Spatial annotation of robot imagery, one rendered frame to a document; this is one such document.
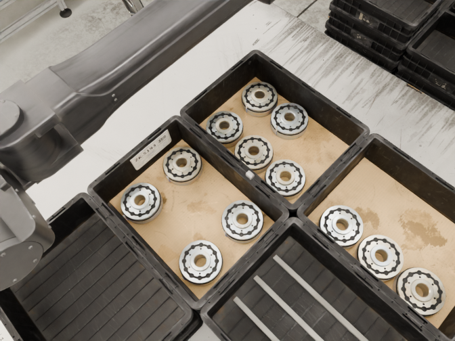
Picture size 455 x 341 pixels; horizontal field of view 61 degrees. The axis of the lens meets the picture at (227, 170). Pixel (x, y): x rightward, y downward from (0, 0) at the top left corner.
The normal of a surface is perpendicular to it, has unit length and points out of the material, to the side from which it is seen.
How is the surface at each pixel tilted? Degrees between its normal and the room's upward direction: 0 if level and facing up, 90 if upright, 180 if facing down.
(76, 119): 90
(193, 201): 0
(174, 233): 0
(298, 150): 0
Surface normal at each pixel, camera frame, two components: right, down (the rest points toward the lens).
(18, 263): 0.71, 0.62
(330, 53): -0.06, -0.43
